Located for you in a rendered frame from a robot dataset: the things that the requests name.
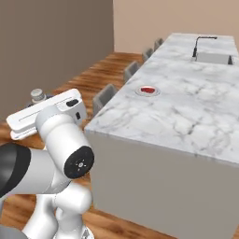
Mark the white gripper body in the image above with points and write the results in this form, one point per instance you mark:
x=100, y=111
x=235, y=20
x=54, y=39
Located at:
x=31, y=116

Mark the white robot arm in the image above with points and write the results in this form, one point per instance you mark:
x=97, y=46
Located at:
x=59, y=146

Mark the grey shaker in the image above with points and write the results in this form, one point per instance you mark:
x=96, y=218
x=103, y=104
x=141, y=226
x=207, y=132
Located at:
x=37, y=94

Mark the red steak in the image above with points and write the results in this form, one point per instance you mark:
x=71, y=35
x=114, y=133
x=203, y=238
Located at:
x=147, y=90

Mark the white round plate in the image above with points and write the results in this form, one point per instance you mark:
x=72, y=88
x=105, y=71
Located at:
x=148, y=94

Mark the grey chair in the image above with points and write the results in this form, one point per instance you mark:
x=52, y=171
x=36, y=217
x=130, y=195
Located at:
x=147, y=53
x=104, y=98
x=131, y=71
x=158, y=43

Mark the grey kitchen island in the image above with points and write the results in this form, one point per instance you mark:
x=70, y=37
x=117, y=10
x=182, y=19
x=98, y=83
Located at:
x=155, y=186

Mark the black tap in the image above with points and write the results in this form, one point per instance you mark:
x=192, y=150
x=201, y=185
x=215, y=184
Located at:
x=195, y=46

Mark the white sink basin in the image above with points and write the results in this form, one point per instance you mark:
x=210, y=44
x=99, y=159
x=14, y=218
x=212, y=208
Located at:
x=211, y=58

